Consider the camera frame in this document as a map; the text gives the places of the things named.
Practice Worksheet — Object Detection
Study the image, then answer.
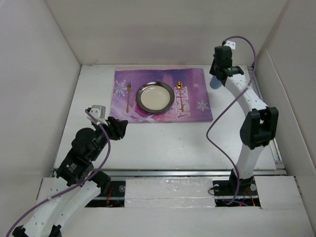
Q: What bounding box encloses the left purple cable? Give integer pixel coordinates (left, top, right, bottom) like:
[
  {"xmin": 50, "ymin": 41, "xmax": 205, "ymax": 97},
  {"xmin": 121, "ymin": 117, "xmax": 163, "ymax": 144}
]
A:
[{"xmin": 4, "ymin": 110, "xmax": 112, "ymax": 237}]

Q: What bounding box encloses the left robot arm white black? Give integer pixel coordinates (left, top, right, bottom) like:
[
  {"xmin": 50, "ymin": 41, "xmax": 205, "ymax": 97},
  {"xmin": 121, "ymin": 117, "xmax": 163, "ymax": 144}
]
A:
[{"xmin": 6, "ymin": 116, "xmax": 128, "ymax": 237}]

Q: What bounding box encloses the gold spoon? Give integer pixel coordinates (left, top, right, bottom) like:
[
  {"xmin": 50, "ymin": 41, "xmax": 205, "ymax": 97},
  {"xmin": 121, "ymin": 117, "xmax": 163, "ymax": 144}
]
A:
[{"xmin": 176, "ymin": 81, "xmax": 184, "ymax": 112}]

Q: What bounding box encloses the blue plastic cup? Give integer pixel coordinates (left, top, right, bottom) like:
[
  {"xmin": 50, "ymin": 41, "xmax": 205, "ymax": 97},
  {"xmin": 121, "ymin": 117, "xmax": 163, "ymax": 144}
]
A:
[{"xmin": 209, "ymin": 76, "xmax": 222, "ymax": 89}]

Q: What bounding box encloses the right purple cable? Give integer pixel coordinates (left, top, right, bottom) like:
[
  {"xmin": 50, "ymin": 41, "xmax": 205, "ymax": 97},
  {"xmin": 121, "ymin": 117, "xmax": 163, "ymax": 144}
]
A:
[{"xmin": 206, "ymin": 36, "xmax": 257, "ymax": 207}]

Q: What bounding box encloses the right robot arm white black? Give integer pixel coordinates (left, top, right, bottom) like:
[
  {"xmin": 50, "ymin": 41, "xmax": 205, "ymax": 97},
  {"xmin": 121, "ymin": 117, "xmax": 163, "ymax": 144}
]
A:
[{"xmin": 210, "ymin": 46, "xmax": 278, "ymax": 197}]

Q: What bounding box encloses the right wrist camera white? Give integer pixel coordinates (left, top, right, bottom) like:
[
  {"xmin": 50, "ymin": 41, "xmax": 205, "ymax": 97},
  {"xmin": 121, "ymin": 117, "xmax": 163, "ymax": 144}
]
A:
[{"xmin": 222, "ymin": 40, "xmax": 236, "ymax": 50}]

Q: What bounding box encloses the purple printed cloth placemat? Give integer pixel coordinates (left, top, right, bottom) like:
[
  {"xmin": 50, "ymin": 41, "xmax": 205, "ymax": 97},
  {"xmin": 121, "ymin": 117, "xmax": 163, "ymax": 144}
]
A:
[{"xmin": 110, "ymin": 67, "xmax": 213, "ymax": 123}]

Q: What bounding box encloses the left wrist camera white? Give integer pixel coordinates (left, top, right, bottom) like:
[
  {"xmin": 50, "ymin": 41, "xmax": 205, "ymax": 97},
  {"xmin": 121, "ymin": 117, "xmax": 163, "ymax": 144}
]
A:
[{"xmin": 85, "ymin": 105, "xmax": 108, "ymax": 125}]

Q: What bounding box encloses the gold fork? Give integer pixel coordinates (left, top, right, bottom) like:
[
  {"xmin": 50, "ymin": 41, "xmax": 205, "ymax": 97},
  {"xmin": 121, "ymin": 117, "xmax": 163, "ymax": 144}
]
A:
[{"xmin": 126, "ymin": 82, "xmax": 131, "ymax": 113}]

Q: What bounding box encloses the white foam block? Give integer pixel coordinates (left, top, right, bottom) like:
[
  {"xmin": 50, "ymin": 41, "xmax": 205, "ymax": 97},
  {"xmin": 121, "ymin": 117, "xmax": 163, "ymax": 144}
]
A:
[{"xmin": 124, "ymin": 178, "xmax": 215, "ymax": 208}]

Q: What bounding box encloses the purple cable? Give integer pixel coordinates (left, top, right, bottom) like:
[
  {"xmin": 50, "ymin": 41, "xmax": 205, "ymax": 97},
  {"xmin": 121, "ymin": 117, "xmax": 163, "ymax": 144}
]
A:
[
  {"xmin": 4, "ymin": 110, "xmax": 112, "ymax": 237},
  {"xmin": 206, "ymin": 36, "xmax": 257, "ymax": 207}
]

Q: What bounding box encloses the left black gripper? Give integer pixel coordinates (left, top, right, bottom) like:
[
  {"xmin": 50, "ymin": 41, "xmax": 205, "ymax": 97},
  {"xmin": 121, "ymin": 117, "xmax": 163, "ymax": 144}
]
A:
[{"xmin": 90, "ymin": 116, "xmax": 127, "ymax": 160}]

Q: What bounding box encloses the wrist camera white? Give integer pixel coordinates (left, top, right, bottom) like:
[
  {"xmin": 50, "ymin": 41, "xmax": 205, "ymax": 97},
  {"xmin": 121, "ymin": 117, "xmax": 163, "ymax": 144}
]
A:
[
  {"xmin": 222, "ymin": 40, "xmax": 236, "ymax": 50},
  {"xmin": 85, "ymin": 105, "xmax": 108, "ymax": 125}
]

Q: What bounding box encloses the metal rimmed cream plate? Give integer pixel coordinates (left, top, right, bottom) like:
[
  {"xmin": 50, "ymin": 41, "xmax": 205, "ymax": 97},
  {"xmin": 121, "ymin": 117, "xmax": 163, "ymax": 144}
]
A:
[{"xmin": 136, "ymin": 81, "xmax": 175, "ymax": 114}]

